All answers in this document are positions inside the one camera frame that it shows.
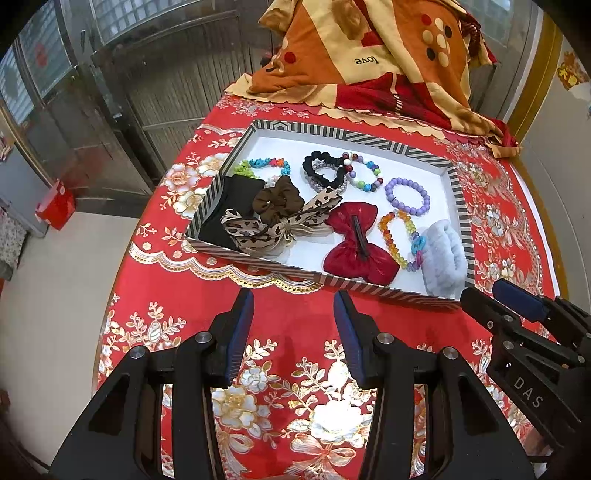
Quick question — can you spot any leopard print brown hair bow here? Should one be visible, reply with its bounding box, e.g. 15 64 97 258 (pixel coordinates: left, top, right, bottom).
221 175 343 258

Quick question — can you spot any red gold wall sticker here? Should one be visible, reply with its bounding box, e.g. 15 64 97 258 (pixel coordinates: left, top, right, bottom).
556 50 591 89

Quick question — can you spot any red floral tablecloth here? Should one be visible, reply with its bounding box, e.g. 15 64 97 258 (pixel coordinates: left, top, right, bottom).
92 92 562 480

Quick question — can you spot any clear rainbow crystal bracelet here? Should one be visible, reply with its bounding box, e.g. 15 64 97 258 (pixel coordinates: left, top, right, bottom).
377 210 426 273

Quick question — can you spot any floral cloth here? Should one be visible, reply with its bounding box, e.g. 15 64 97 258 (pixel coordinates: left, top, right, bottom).
0 209 29 271

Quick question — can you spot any yellow door frame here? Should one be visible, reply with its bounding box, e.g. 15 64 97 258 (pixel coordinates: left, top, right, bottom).
507 14 565 141

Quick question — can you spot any striped edge white tray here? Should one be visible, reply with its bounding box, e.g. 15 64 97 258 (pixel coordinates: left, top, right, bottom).
185 119 476 311

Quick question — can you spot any chunky multicolour bead bracelet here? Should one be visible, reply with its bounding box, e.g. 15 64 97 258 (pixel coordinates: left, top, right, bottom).
233 157 291 179

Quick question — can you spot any red satin bow hair clip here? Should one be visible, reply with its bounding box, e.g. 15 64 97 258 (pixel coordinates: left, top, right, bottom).
322 202 402 284

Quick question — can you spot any black scrunchie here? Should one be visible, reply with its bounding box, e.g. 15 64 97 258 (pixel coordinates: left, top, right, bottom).
302 150 353 189

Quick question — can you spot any red box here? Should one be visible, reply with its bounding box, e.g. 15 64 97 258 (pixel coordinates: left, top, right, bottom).
35 179 77 230

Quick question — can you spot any grey patterned hair tie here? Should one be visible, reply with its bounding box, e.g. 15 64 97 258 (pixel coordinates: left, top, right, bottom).
310 159 350 194

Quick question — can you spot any metal framed glass door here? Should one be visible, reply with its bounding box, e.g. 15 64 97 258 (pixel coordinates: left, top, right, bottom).
0 0 283 200

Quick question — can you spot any orange red printed blanket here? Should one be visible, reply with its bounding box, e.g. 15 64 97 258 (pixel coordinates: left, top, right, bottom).
225 0 520 159

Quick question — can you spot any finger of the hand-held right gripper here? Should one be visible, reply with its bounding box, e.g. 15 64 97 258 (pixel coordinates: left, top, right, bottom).
492 278 591 352
460 286 578 371

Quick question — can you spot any black fabric pouch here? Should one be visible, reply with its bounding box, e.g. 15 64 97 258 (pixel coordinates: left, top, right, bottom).
198 175 274 253

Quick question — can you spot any round mixed bead bracelet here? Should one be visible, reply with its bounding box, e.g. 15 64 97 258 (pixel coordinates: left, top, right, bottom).
342 154 385 193

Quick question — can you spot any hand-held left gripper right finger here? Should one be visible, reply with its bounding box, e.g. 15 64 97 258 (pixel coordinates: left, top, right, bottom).
333 291 539 480

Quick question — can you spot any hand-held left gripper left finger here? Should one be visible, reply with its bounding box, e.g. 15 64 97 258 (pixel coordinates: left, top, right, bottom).
48 289 256 480

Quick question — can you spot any grey fluffy scrunchie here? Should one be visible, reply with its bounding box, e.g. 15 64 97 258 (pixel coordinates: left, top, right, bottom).
419 220 467 296

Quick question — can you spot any purple bead bracelet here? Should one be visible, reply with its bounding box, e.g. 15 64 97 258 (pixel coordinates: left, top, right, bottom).
384 176 431 218

